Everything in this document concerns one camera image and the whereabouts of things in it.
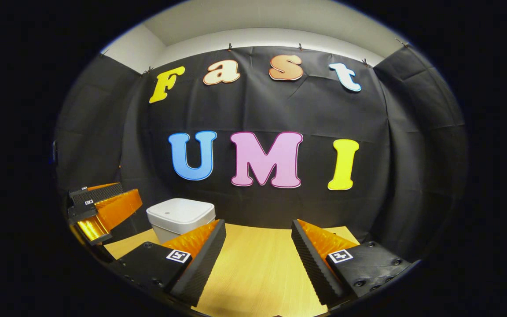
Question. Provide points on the white desktop garbage bin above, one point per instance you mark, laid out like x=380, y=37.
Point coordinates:
x=181, y=215

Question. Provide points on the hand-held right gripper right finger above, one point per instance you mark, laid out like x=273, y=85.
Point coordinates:
x=313, y=264

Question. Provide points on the wooden desktop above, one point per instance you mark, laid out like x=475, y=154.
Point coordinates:
x=258, y=268

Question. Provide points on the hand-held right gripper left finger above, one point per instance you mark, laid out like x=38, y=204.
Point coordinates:
x=200, y=264

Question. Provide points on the black backdrop cloth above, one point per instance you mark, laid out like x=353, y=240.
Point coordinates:
x=280, y=110

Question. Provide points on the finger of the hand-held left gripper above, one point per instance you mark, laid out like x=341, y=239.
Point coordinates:
x=99, y=194
x=117, y=209

